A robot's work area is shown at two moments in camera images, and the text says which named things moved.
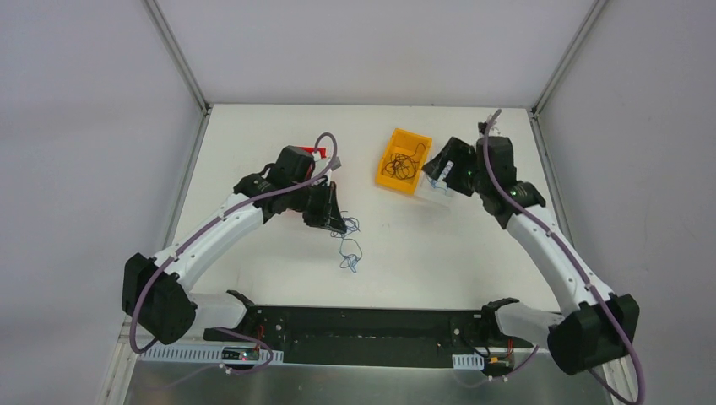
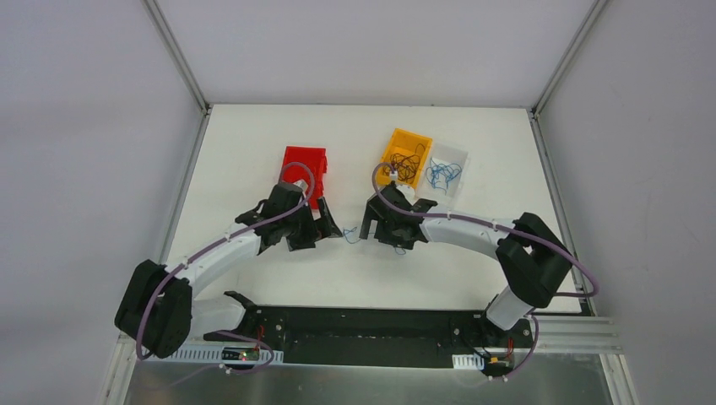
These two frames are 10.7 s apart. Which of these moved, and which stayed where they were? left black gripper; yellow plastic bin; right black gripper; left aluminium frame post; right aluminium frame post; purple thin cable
Moved: right black gripper; left black gripper
Stayed: right aluminium frame post; purple thin cable; left aluminium frame post; yellow plastic bin
